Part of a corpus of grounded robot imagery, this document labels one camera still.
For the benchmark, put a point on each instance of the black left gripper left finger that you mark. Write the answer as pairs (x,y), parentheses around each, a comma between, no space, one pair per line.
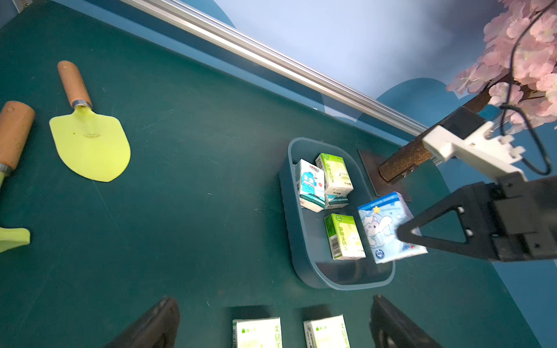
(157,327)

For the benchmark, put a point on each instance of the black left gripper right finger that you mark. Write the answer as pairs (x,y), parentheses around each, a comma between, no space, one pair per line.
(390,327)

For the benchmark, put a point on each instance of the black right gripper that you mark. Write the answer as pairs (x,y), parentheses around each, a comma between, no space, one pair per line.
(510,220)

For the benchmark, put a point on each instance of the green tissue pack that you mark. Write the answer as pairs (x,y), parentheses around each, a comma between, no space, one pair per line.
(259,333)
(328,332)
(344,239)
(336,177)

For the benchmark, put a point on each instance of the white blue elephant tissue pack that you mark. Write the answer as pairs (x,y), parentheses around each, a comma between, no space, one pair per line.
(381,219)

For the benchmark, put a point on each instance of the blue monster tissue pack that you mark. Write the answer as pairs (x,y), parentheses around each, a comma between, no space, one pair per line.
(310,186)

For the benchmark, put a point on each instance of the blue plastic storage box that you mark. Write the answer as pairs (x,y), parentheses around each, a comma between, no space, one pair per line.
(310,251)

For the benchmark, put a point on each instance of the brown artificial tree trunk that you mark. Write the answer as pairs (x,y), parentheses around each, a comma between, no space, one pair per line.
(413,152)

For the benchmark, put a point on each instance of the teal tissue pack bottom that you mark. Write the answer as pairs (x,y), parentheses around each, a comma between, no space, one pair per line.
(335,202)

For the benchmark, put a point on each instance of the pink blossom tree crown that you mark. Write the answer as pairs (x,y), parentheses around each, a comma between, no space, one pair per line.
(517,67)

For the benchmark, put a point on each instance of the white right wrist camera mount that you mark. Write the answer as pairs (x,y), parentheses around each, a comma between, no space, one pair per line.
(493,156)

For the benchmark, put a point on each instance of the dark metal tree base plate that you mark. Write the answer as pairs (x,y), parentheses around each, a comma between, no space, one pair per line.
(382,187)

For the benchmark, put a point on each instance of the green rake wooden handle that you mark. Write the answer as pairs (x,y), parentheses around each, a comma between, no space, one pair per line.
(16,121)

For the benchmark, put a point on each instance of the aluminium frame rail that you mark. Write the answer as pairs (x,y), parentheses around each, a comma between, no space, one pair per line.
(193,21)

